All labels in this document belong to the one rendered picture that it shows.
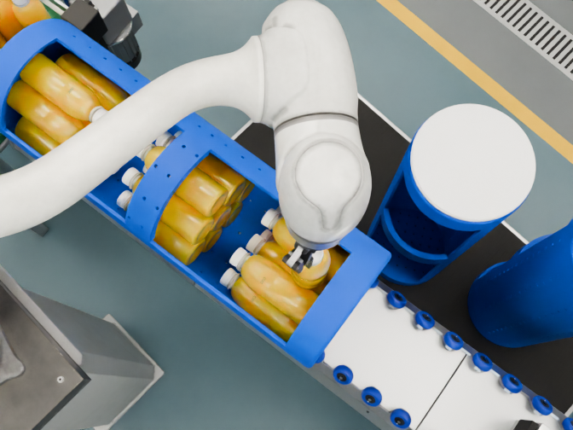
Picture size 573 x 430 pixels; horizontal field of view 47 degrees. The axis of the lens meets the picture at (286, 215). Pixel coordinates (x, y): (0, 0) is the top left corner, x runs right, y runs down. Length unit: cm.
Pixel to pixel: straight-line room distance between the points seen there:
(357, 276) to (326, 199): 56
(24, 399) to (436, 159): 100
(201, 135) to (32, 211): 65
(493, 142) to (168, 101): 95
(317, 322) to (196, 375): 128
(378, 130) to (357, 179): 180
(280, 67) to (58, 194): 28
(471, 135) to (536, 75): 137
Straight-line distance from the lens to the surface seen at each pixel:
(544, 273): 170
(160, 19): 290
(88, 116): 144
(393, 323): 153
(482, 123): 157
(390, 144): 247
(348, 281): 122
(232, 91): 78
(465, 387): 155
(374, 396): 146
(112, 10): 193
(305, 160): 68
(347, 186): 68
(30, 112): 151
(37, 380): 147
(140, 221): 133
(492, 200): 152
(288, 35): 78
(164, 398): 247
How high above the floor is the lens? 243
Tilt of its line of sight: 75 degrees down
